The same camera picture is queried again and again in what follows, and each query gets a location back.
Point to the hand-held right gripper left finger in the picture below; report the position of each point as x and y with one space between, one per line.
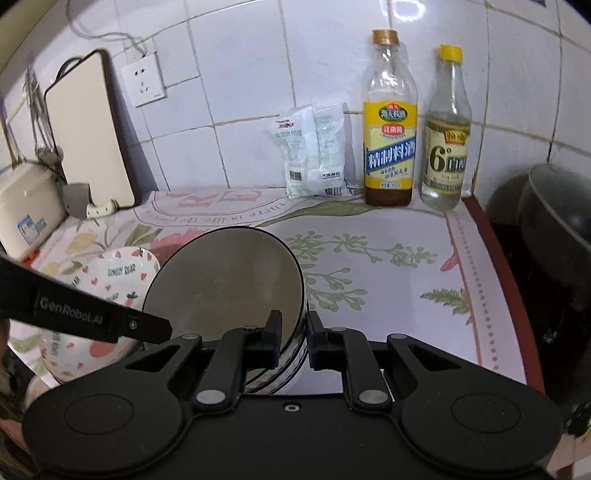
272 332

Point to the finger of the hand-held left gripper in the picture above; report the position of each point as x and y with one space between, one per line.
147 325

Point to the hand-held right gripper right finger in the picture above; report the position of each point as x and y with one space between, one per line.
315 339

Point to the pink heart print plate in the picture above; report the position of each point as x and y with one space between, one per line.
115 272

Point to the floral tablecloth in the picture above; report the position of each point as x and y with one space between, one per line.
378 277

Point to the cream electric cooker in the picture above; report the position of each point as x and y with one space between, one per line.
27 207

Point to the hanging metal ladle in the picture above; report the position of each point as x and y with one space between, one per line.
46 154

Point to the beige cutting board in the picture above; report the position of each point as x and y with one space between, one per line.
87 138

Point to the yellow label cooking wine bottle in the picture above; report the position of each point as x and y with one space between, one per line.
390 147

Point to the clear vinegar bottle yellow cap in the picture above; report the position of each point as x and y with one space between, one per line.
447 152

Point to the dark pan behind board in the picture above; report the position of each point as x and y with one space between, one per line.
69 64

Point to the black wok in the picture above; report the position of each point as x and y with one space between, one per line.
549 277

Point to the white wall socket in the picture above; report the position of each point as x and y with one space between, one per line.
144 81

